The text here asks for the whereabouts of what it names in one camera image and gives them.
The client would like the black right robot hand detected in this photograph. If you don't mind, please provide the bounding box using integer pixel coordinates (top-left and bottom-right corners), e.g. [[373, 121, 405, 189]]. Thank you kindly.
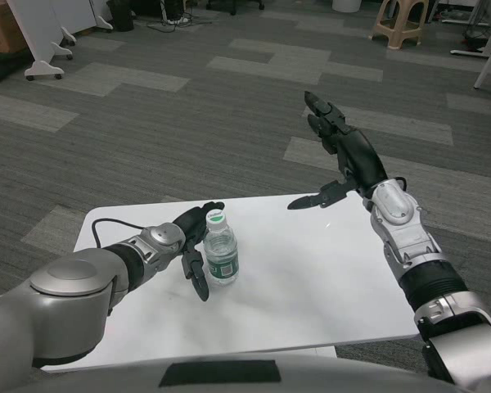
[[286, 90, 389, 211]]

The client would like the narrow white wheeled partition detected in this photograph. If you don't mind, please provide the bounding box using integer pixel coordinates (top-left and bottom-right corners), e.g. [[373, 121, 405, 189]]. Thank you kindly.
[[81, 0, 115, 32]]

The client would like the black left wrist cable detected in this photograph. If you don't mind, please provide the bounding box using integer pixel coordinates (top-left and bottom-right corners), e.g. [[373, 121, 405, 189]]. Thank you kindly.
[[91, 219, 148, 249]]

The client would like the white cylindrical planter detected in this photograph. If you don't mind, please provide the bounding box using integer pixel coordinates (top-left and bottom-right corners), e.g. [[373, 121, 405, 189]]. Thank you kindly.
[[331, 0, 362, 13]]

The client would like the white power strip with cables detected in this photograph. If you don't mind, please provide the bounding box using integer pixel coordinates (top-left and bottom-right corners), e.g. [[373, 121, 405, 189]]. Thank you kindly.
[[146, 16, 201, 33]]

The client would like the beige plastic stool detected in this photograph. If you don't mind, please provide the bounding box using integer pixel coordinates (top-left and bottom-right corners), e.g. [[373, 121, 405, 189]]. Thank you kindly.
[[371, 0, 430, 51]]

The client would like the white slanted desk leg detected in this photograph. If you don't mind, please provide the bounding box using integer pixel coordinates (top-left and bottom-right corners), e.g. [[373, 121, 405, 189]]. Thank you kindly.
[[473, 34, 491, 90]]

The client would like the black trash bin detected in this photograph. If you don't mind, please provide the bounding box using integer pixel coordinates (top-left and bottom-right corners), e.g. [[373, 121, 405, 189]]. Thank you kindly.
[[106, 0, 136, 33]]

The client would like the silver robot chest black window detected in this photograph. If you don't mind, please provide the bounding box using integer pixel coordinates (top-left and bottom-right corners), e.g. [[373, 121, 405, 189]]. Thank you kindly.
[[20, 355, 471, 393]]

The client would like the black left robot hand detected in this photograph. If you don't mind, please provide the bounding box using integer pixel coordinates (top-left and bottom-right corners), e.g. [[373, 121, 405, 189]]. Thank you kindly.
[[171, 201, 226, 303]]

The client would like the black bag on floor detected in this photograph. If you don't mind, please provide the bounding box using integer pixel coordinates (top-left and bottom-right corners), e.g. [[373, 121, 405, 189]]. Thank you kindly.
[[0, 51, 34, 84]]

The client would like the black office chair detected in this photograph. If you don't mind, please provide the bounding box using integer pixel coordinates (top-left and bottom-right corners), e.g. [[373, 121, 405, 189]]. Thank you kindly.
[[205, 0, 266, 11]]

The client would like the clear green-label water bottle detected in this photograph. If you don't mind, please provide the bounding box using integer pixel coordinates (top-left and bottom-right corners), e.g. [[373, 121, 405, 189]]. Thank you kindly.
[[203, 209, 239, 287]]

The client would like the brown cardboard box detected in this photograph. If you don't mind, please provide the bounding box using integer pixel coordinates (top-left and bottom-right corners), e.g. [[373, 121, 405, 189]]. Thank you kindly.
[[0, 0, 29, 53]]

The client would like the black cabinet under desk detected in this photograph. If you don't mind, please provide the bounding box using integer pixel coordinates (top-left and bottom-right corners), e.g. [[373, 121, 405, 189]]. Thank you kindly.
[[133, 0, 181, 20]]

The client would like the large white wheeled partition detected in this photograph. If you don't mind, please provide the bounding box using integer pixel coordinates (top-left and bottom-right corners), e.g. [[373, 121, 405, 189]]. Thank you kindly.
[[7, 0, 78, 81]]

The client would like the white desk foot bar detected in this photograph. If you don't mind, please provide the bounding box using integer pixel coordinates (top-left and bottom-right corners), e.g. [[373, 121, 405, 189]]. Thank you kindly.
[[449, 48, 491, 61]]

